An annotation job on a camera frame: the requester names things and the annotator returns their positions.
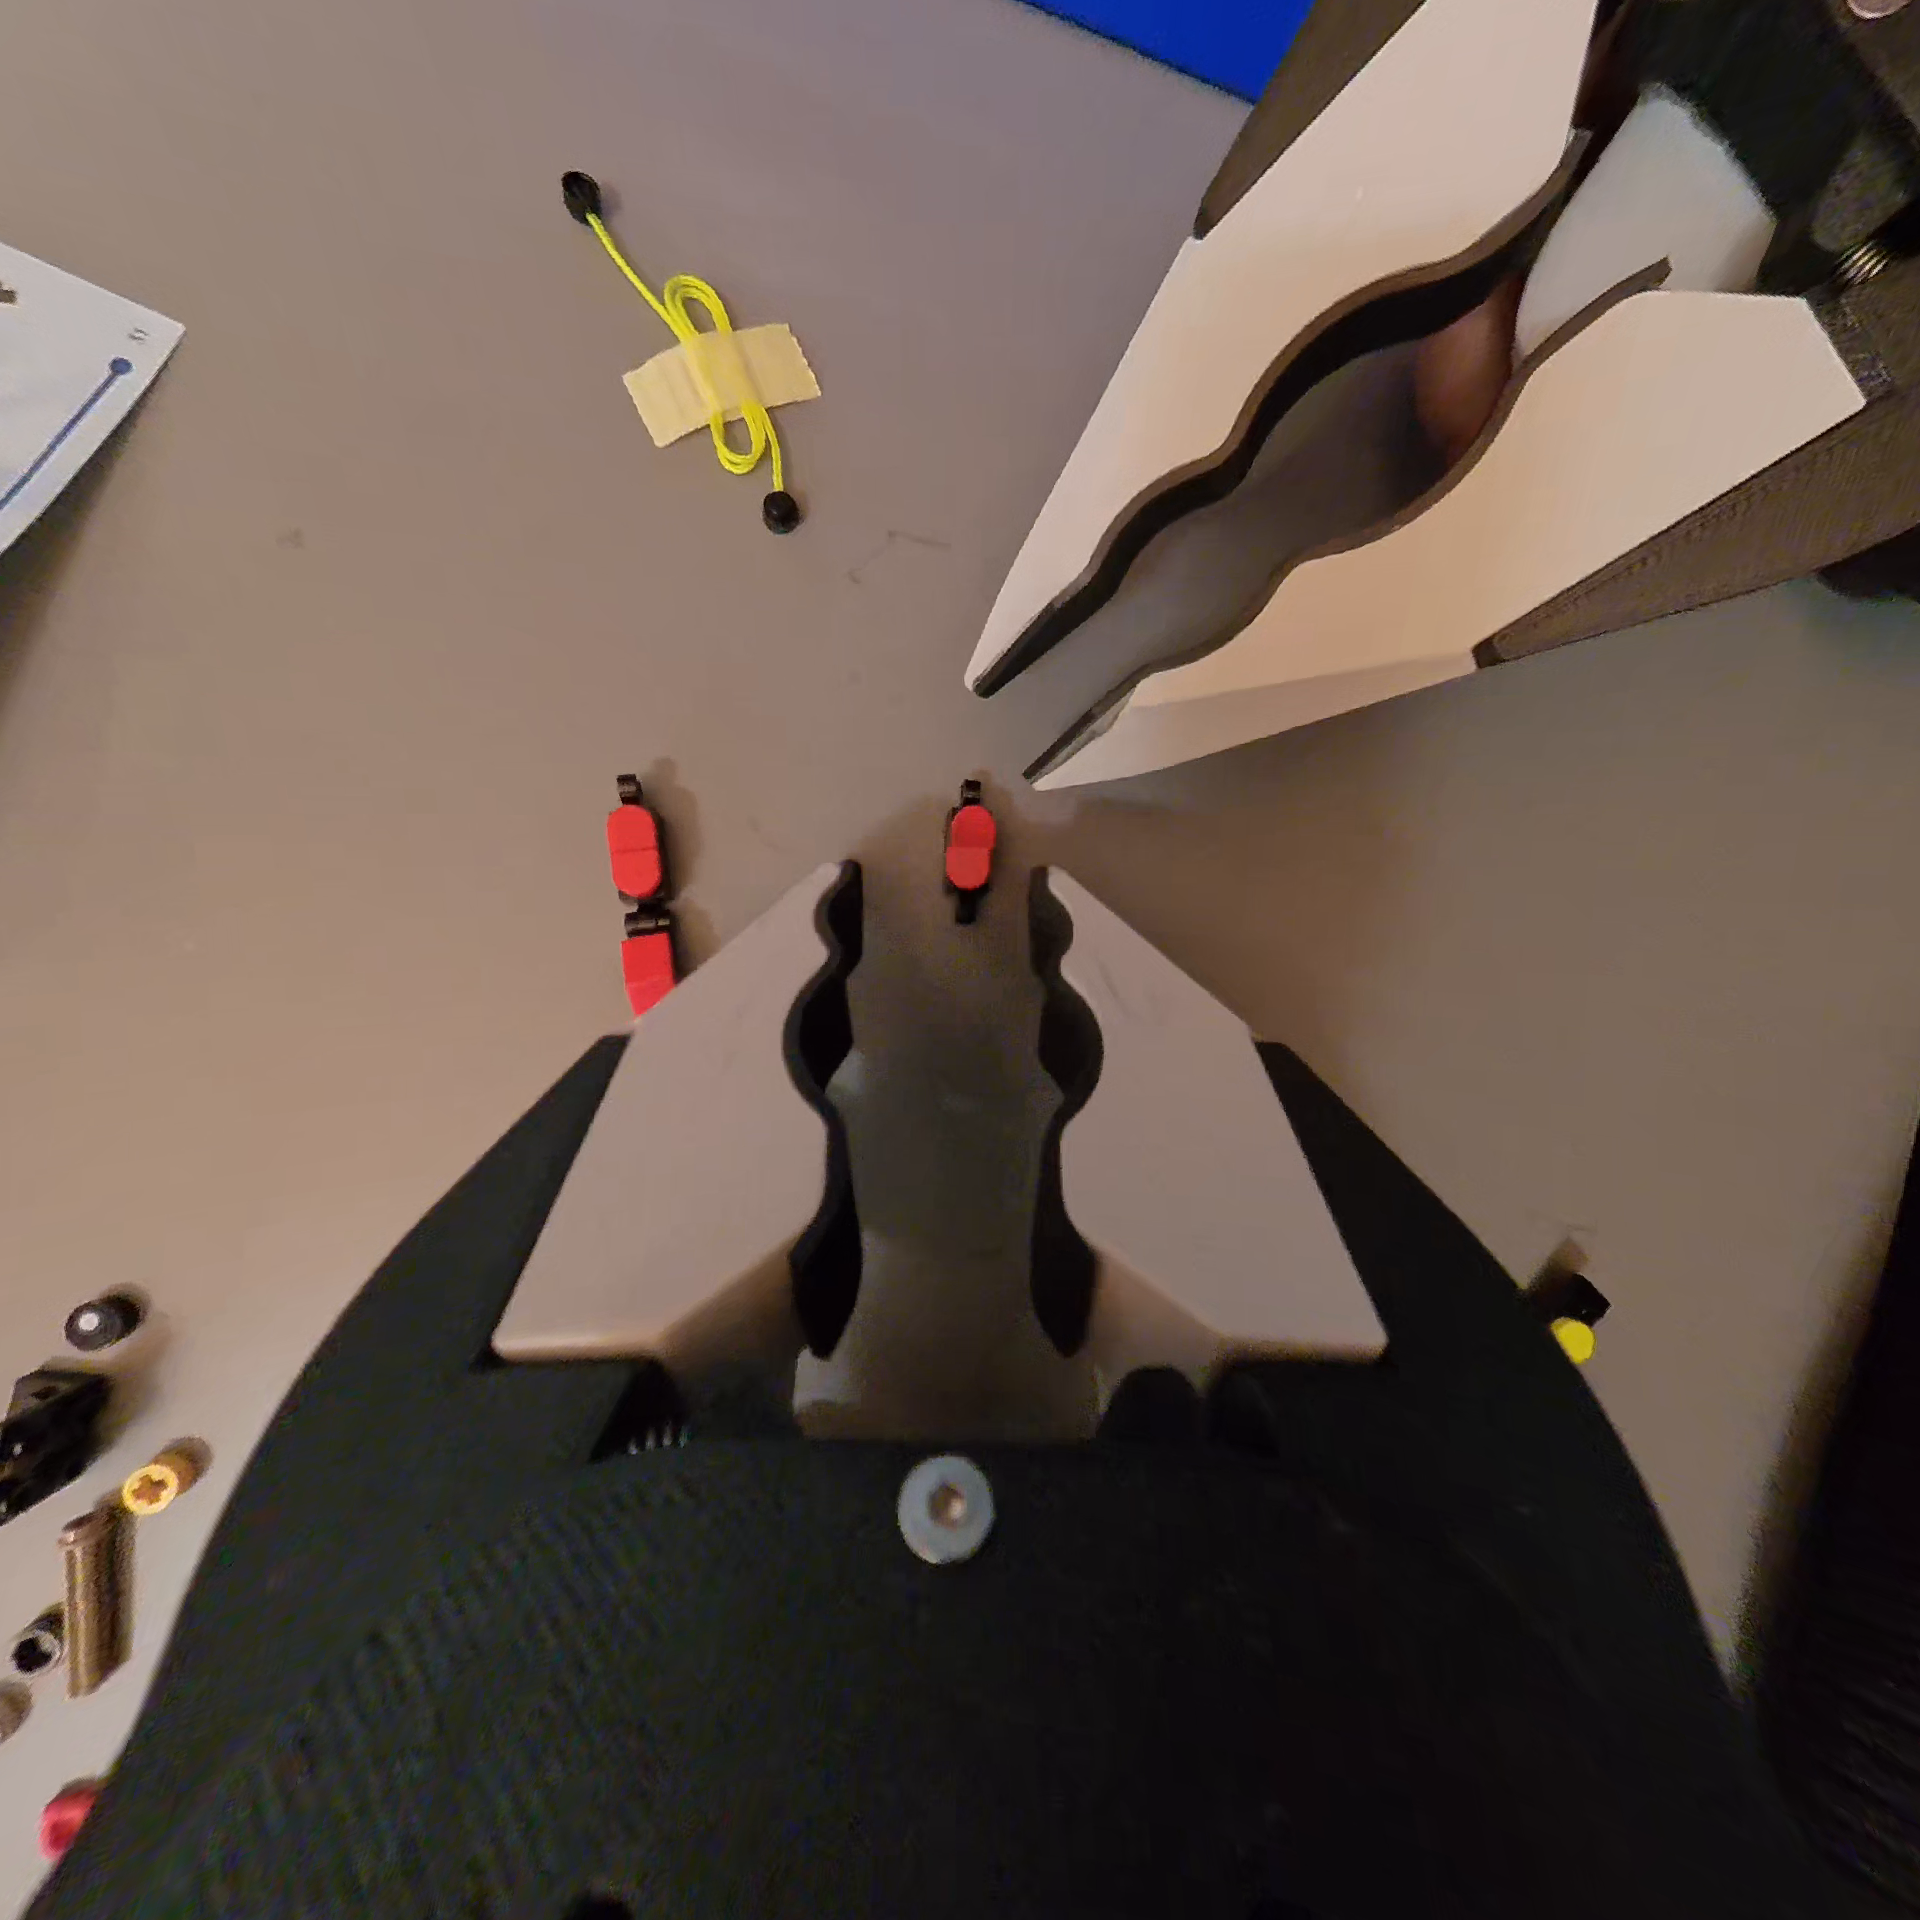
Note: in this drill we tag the person's right hand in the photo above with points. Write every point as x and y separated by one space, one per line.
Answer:
1470 369

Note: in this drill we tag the red black lego claw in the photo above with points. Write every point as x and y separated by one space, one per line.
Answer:
633 849

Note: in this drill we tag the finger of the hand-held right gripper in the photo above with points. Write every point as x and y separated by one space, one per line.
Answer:
1621 464
1350 195

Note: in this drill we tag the black round lego stud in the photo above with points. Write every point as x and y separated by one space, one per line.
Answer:
36 1647

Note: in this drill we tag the blue plastic bin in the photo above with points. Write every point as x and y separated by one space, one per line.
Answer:
1184 39

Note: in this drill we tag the tan lego axle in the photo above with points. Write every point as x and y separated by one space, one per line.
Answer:
93 1604

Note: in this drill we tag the red rounded lego piece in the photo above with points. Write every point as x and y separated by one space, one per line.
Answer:
69 1822

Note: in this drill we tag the black yellow lego scorpion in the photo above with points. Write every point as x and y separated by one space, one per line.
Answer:
1573 1339

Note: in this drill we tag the yellow round lego stud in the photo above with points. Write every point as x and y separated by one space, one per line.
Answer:
154 1484

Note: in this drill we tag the small black red lego assembly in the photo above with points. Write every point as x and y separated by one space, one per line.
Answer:
970 849

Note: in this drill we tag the black lego bracket with pin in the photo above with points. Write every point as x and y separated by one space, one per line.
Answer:
44 1424

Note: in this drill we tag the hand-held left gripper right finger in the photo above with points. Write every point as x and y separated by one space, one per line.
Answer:
1215 1185

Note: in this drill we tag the lego instruction booklet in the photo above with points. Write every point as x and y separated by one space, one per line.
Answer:
61 391

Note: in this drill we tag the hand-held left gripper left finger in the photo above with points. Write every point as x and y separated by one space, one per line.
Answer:
674 1185

